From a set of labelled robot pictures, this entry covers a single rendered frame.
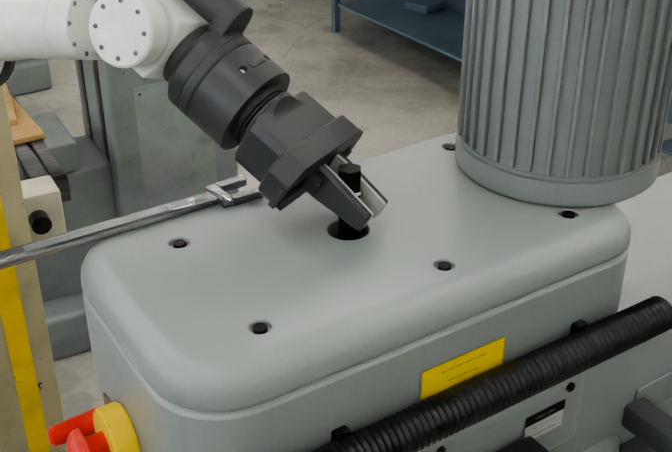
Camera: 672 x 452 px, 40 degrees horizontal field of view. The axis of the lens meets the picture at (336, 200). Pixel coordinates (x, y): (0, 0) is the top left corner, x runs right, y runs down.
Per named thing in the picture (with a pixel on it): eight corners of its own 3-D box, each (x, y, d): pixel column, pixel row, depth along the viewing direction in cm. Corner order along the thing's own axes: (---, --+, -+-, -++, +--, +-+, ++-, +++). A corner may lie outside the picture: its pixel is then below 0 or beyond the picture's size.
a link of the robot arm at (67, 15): (172, 66, 80) (47, 62, 85) (223, 59, 88) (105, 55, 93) (169, -10, 79) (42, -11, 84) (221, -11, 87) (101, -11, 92)
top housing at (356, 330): (198, 567, 69) (181, 402, 62) (80, 377, 88) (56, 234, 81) (630, 355, 92) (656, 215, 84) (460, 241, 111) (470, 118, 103)
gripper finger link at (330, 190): (360, 232, 80) (307, 185, 81) (377, 209, 78) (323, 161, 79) (351, 240, 79) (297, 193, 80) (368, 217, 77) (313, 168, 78)
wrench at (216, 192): (2, 276, 75) (0, 268, 75) (-12, 255, 78) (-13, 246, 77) (263, 197, 87) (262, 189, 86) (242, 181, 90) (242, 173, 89)
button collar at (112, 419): (122, 493, 76) (114, 437, 73) (97, 449, 80) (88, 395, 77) (145, 483, 77) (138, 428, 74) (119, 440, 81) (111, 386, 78)
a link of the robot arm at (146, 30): (162, 131, 78) (69, 46, 80) (223, 115, 88) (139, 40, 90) (230, 24, 74) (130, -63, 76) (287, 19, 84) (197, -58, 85)
